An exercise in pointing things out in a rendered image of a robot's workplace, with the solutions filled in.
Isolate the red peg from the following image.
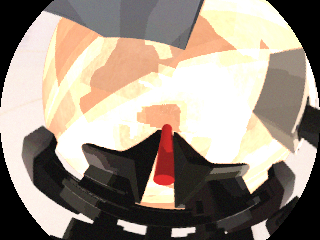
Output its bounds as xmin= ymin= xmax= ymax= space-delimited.
xmin=153 ymin=124 xmax=175 ymax=185

